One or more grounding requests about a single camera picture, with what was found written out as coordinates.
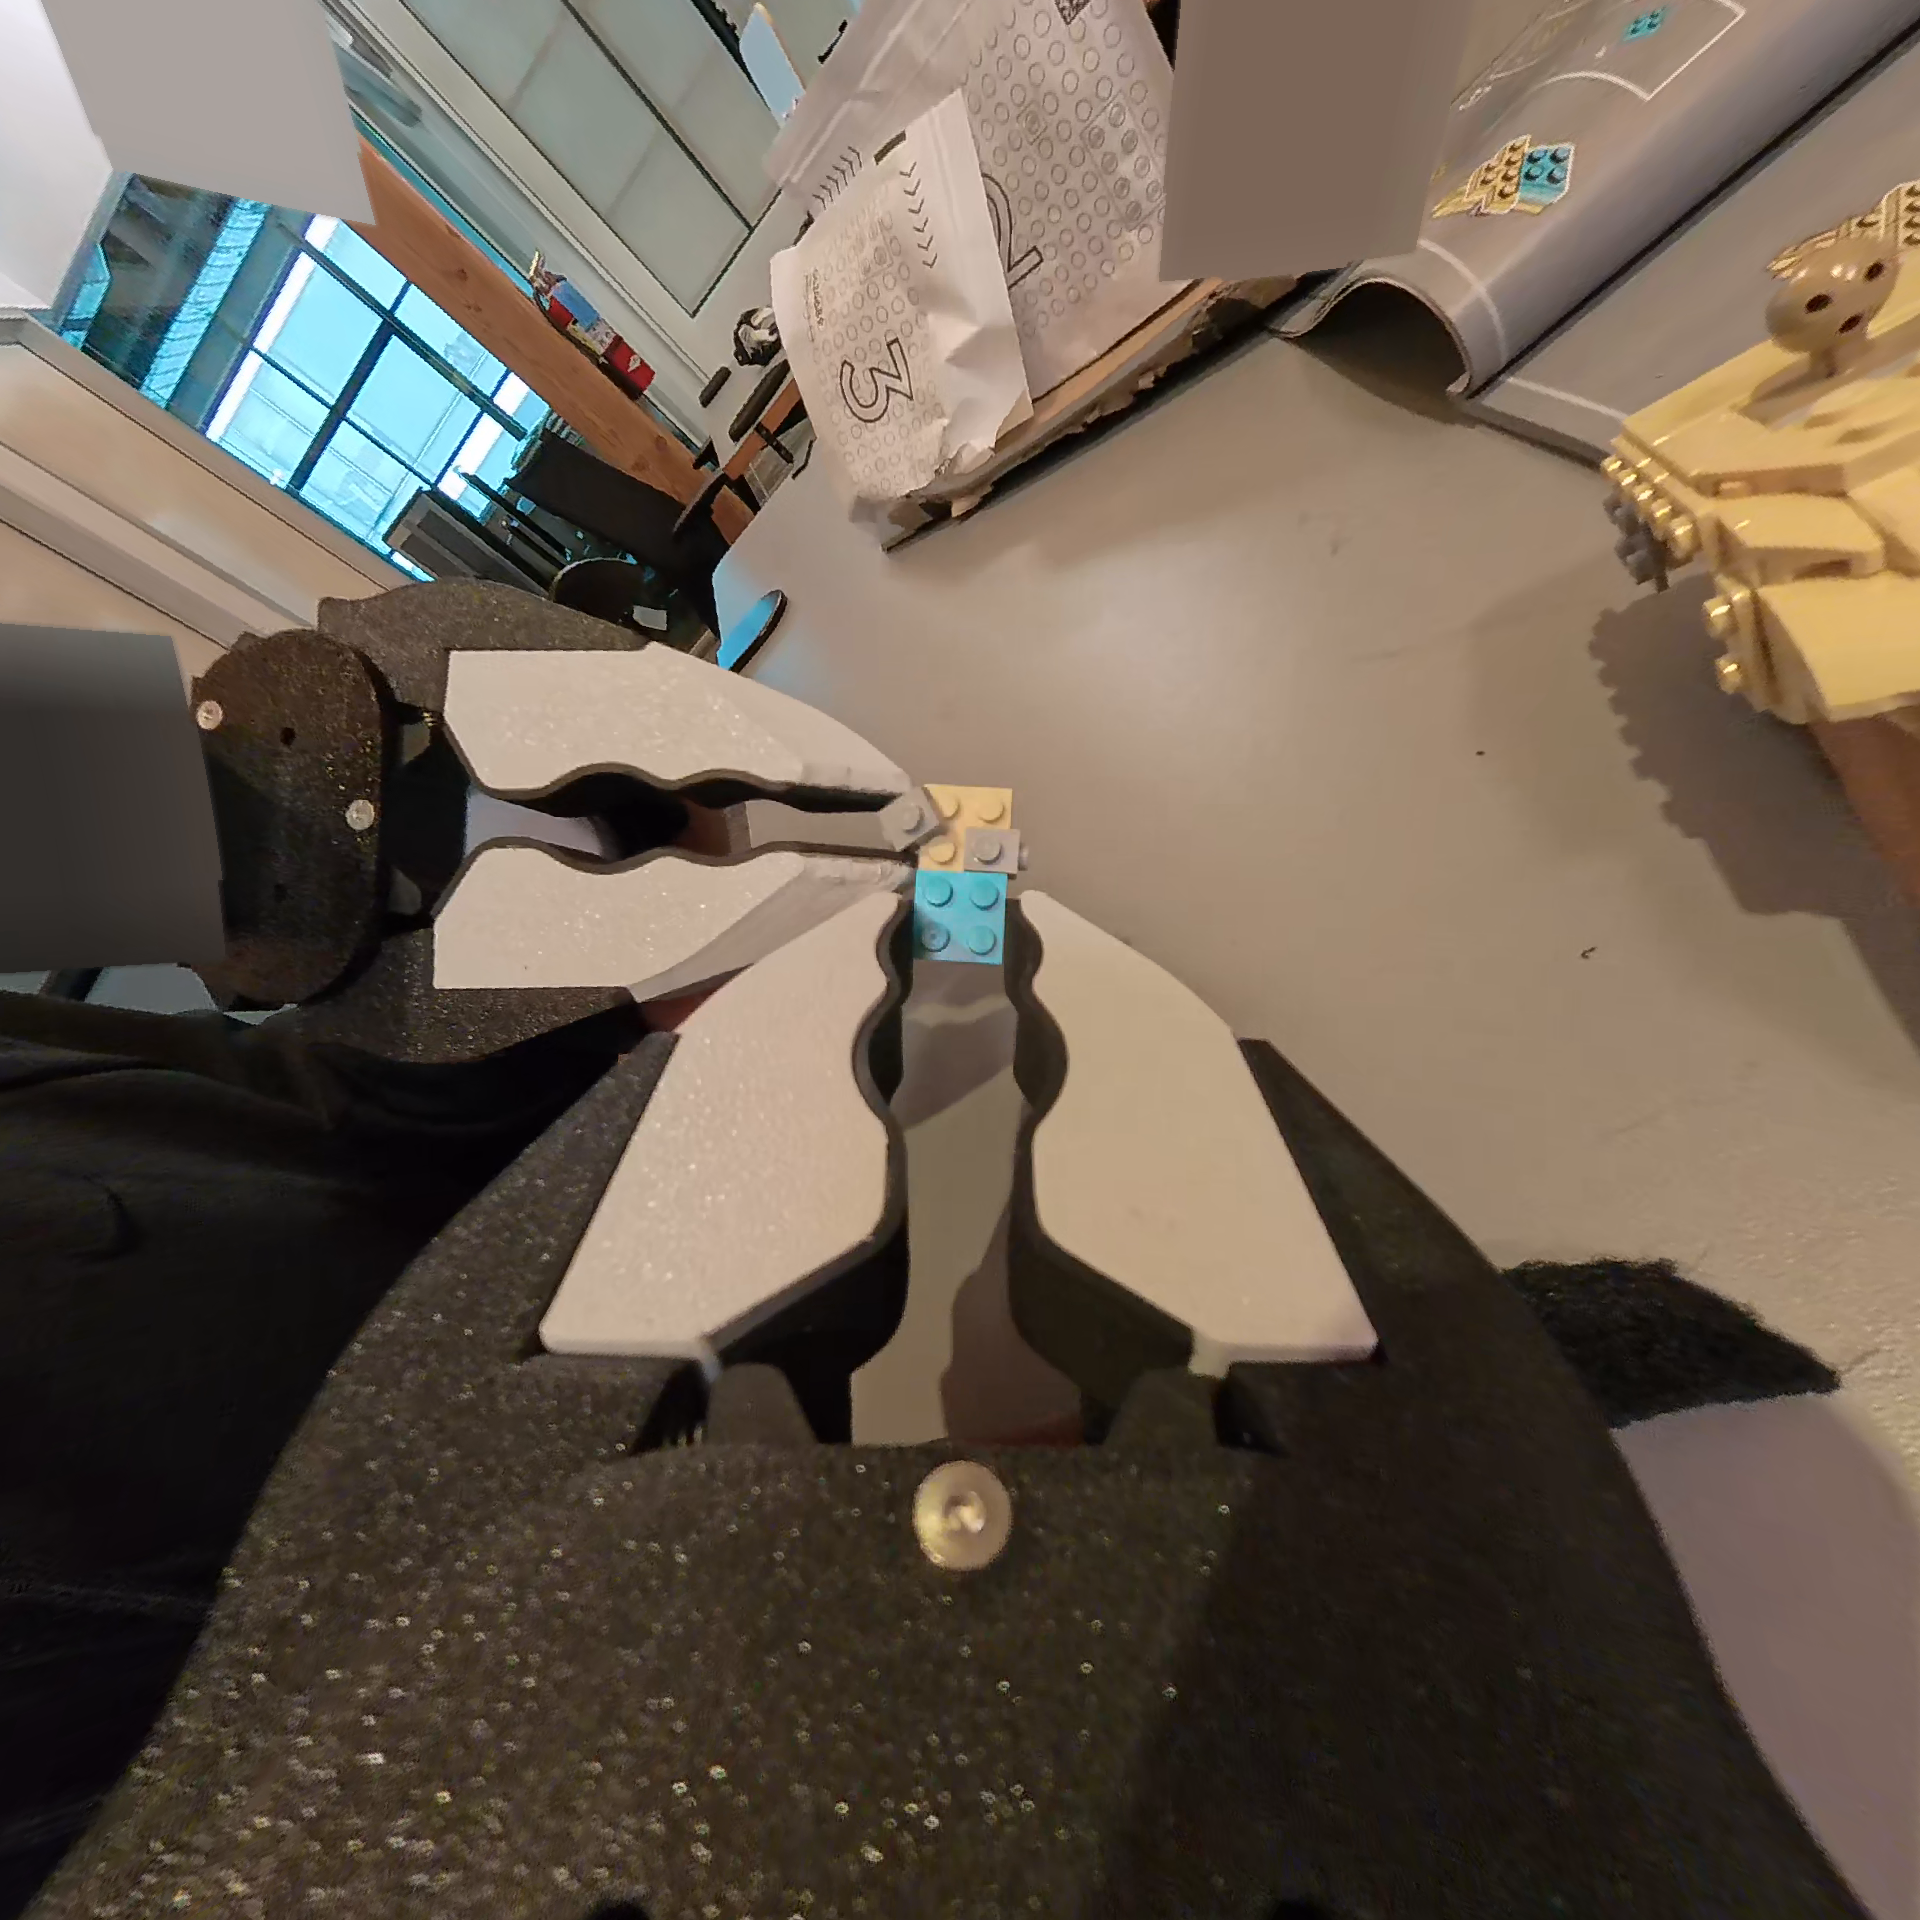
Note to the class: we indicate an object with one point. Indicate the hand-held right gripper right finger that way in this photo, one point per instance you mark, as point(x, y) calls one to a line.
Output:
point(1184, 1172)

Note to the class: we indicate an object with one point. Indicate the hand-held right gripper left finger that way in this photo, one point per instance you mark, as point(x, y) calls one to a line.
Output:
point(749, 1156)

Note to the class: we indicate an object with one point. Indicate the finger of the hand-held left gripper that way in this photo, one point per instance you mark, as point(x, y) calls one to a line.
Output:
point(644, 705)
point(600, 922)

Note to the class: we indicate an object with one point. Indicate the teal square brick plate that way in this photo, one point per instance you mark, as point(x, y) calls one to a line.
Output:
point(960, 916)

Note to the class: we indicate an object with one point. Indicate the small grey brick piece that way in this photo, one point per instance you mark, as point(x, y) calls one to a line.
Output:
point(993, 852)

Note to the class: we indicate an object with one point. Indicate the grey desk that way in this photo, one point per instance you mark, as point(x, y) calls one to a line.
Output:
point(1276, 722)

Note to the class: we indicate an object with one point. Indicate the black office chair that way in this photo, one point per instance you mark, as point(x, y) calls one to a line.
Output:
point(600, 511)

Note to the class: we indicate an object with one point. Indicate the wooden counter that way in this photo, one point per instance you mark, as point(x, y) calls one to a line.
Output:
point(450, 270)

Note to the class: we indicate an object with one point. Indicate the tan brown brick ship model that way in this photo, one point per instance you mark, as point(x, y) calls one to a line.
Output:
point(1770, 495)

